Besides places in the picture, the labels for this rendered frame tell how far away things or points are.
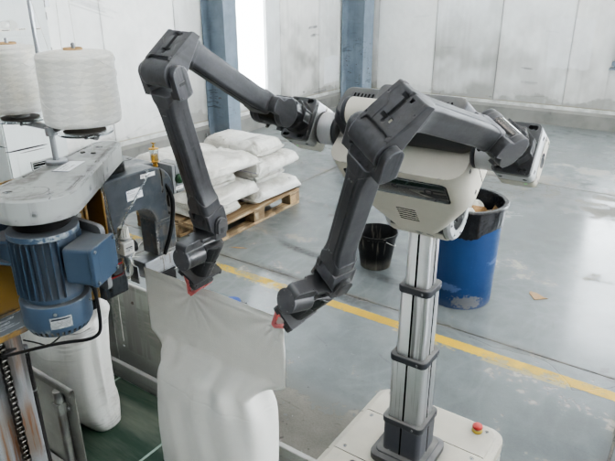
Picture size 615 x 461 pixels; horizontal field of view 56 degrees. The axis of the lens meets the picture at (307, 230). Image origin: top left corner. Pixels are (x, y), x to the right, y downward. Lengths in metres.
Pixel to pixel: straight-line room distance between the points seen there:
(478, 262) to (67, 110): 2.70
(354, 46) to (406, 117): 9.20
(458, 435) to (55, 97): 1.80
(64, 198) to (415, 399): 1.29
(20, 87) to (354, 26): 8.80
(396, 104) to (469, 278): 2.71
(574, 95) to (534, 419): 6.77
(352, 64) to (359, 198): 9.17
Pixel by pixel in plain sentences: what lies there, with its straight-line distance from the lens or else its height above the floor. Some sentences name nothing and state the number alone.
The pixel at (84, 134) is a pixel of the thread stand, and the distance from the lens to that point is 1.38.
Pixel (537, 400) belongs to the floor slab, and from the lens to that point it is 3.09.
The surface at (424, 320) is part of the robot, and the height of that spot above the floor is 0.85.
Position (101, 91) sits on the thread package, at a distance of 1.34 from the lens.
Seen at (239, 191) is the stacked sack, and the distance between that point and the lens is 4.63.
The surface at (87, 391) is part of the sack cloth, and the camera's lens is 2.17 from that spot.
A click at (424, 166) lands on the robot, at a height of 1.40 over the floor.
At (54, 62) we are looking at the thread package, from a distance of 1.34.
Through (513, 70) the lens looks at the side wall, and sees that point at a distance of 9.38.
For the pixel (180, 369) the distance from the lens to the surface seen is 1.71.
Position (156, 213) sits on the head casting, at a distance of 1.76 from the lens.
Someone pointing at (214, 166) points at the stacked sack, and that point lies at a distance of 4.40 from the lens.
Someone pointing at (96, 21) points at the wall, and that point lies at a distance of 6.59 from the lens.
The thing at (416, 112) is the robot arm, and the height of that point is 1.63.
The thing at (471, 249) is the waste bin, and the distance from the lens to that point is 3.52.
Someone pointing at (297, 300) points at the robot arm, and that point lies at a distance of 1.22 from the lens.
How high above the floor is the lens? 1.80
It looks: 22 degrees down
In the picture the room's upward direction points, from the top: straight up
